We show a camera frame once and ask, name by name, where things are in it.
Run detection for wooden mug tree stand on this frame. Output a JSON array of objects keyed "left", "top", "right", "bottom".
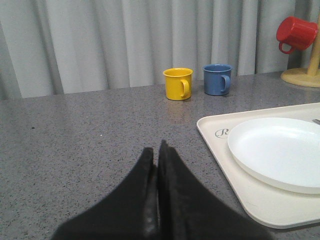
[{"left": 280, "top": 22, "right": 320, "bottom": 88}]

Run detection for grey pleated curtain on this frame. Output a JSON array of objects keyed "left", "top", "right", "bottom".
[{"left": 0, "top": 0, "right": 320, "bottom": 100}]

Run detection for white round plate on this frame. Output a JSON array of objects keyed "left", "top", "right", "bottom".
[{"left": 227, "top": 117, "right": 320, "bottom": 195}]

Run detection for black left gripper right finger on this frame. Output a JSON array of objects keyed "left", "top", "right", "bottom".
[{"left": 158, "top": 141, "right": 273, "bottom": 240}]

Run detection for silver metal fork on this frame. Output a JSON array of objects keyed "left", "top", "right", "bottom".
[{"left": 312, "top": 119, "right": 320, "bottom": 125}]

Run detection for cream rabbit print tray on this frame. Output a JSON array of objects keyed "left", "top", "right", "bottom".
[{"left": 196, "top": 103, "right": 320, "bottom": 229}]

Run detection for red enamel mug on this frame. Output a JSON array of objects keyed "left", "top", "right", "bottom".
[{"left": 276, "top": 16, "right": 318, "bottom": 54}]

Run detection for blue enamel mug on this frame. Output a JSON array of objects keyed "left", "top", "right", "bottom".
[{"left": 203, "top": 64, "right": 233, "bottom": 96}]

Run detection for yellow enamel mug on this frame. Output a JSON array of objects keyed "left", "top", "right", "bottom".
[{"left": 163, "top": 67, "right": 193, "bottom": 101}]

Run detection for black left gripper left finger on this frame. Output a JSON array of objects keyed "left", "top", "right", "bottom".
[{"left": 52, "top": 147, "right": 158, "bottom": 240}]

